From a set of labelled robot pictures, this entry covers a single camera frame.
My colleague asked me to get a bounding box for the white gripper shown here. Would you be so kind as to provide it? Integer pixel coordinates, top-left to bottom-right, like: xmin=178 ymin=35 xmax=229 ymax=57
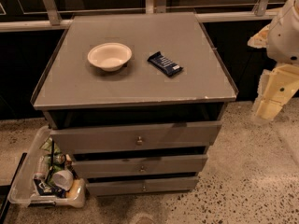
xmin=248 ymin=0 xmax=299 ymax=122

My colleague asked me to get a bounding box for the grey top drawer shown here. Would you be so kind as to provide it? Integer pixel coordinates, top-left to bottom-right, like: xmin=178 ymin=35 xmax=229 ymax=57
xmin=50 ymin=121 xmax=221 ymax=154

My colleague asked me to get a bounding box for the grey drawer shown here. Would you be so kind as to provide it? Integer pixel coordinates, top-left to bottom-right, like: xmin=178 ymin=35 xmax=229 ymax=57
xmin=86 ymin=176 xmax=198 ymax=196
xmin=50 ymin=121 xmax=221 ymax=154
xmin=73 ymin=155 xmax=207 ymax=178

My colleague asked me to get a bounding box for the grey drawer cabinet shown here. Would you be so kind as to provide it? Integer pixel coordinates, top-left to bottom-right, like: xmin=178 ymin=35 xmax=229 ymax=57
xmin=32 ymin=13 xmax=237 ymax=185

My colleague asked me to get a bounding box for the grey middle drawer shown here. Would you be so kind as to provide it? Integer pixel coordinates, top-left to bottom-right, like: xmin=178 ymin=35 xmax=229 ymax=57
xmin=73 ymin=155 xmax=207 ymax=178

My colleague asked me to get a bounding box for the grey bottom drawer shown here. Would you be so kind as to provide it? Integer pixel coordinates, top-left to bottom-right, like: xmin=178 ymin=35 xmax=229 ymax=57
xmin=86 ymin=176 xmax=198 ymax=196

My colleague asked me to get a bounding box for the dark blue snack bar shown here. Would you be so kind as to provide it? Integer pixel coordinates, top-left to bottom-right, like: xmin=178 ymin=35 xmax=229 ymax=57
xmin=148 ymin=51 xmax=183 ymax=77

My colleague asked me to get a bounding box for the white paper cup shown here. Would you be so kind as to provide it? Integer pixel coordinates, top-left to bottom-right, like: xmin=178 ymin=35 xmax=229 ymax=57
xmin=52 ymin=170 xmax=74 ymax=190

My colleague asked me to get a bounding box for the yellow sponge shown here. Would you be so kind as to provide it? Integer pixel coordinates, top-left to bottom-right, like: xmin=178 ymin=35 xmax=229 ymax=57
xmin=66 ymin=179 xmax=81 ymax=199

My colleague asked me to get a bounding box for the green chip bag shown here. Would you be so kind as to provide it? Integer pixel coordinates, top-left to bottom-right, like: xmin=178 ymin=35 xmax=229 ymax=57
xmin=40 ymin=137 xmax=61 ymax=154

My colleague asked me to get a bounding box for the blue snack wrapper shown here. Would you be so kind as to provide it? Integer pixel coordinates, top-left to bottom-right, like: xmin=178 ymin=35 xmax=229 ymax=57
xmin=33 ymin=179 xmax=65 ymax=198

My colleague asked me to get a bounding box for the clear plastic bin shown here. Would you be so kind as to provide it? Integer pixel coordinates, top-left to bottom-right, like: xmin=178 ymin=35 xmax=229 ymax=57
xmin=8 ymin=126 xmax=85 ymax=208

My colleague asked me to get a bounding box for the metal railing frame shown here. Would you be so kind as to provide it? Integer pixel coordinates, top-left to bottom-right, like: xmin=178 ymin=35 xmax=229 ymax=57
xmin=0 ymin=0 xmax=287 ymax=33

